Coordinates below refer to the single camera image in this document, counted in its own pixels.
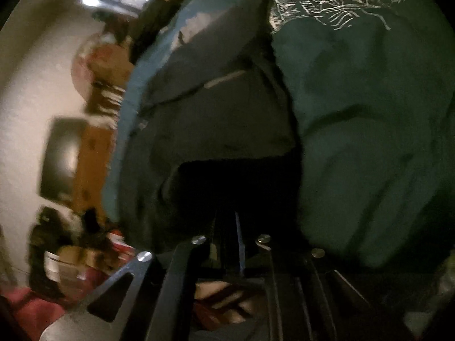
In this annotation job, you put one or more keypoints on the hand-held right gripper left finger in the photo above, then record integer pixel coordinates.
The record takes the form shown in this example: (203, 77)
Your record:
(213, 255)

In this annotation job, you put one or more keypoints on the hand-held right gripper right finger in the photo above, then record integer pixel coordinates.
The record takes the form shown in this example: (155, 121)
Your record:
(241, 248)

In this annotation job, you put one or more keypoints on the black and grey garment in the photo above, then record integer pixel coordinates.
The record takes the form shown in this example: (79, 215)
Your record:
(220, 120)

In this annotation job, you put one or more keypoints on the wooden cabinet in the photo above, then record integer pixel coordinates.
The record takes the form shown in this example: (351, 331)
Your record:
(94, 163)

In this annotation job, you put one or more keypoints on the dark clutter pile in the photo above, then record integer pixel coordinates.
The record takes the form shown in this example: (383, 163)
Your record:
(53, 234)

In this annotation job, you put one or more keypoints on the green printed blanket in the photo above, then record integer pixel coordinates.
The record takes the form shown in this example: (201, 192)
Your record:
(362, 131)

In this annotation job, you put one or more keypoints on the black screen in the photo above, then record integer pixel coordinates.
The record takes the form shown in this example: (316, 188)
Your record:
(60, 160)

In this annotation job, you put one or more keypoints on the wooden chair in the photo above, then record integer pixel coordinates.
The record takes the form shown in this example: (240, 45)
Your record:
(106, 97)

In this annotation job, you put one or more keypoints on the large cardboard box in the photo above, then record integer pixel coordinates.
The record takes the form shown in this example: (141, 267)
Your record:
(108, 60)

